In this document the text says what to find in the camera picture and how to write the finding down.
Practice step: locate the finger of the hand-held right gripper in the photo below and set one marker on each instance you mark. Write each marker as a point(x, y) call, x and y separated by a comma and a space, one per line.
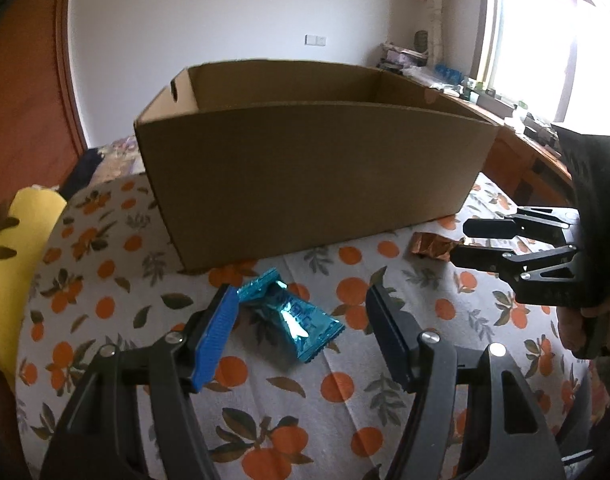
point(480, 258)
point(490, 227)

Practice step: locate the wooden cabinet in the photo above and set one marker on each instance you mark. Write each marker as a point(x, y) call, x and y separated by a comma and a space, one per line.
point(515, 160)

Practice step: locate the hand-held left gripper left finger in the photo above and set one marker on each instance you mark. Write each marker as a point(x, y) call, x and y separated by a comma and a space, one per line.
point(215, 335)

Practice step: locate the white wall socket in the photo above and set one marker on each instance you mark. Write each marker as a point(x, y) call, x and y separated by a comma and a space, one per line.
point(316, 40)

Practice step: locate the bronze foil snack packet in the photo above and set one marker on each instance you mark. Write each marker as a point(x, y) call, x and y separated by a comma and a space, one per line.
point(432, 247)

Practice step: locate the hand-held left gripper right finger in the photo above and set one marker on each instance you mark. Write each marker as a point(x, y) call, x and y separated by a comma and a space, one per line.
point(390, 340)

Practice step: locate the window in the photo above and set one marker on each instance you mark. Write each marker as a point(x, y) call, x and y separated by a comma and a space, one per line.
point(550, 35)

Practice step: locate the person's right hand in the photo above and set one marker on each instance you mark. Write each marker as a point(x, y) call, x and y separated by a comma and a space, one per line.
point(572, 332)

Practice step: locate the yellow pillow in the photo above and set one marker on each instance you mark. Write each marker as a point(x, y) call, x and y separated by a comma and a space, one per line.
point(15, 260)

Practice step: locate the brown cardboard box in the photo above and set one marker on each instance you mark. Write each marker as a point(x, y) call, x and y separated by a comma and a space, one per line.
point(310, 175)

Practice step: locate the wooden desk with clutter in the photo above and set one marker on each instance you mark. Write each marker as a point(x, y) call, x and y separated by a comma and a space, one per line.
point(485, 95)

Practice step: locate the dark floral bedding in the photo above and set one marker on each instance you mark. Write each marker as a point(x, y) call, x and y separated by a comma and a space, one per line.
point(110, 160)

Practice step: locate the stack of papers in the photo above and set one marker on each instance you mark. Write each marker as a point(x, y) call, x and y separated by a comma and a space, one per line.
point(402, 57)

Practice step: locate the orange fruit print tablecloth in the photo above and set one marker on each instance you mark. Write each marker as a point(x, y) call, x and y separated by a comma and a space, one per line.
point(310, 410)

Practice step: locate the teal foil candy packet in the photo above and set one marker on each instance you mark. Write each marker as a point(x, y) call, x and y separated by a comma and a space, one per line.
point(295, 320)

